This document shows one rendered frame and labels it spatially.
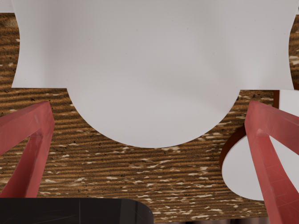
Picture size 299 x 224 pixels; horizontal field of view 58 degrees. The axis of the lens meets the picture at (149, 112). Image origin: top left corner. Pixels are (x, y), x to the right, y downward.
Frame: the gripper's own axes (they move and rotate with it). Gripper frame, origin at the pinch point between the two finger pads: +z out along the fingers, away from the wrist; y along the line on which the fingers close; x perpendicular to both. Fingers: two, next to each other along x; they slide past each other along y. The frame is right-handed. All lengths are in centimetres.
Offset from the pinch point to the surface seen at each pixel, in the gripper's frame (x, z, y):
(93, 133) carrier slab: 4.1, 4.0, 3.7
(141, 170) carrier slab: 7.7, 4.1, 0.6
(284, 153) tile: 5.0, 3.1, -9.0
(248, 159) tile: 5.6, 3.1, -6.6
